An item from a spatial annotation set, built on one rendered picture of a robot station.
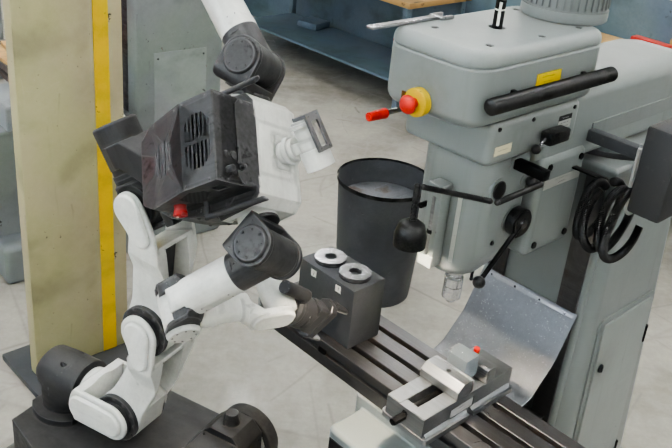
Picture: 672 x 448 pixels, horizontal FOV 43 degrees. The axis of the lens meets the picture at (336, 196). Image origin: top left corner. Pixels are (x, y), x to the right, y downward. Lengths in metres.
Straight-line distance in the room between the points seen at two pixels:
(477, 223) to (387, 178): 2.50
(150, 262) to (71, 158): 1.31
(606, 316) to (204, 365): 1.94
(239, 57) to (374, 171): 2.56
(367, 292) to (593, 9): 0.93
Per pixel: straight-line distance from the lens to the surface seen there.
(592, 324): 2.47
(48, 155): 3.35
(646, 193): 2.02
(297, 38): 7.86
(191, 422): 2.70
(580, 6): 2.01
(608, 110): 2.21
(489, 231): 1.99
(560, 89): 1.87
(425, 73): 1.76
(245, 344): 3.99
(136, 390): 2.45
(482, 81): 1.71
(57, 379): 2.65
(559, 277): 2.43
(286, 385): 3.76
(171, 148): 1.87
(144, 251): 2.15
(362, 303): 2.34
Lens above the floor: 2.33
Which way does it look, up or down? 26 degrees down
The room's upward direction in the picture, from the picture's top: 6 degrees clockwise
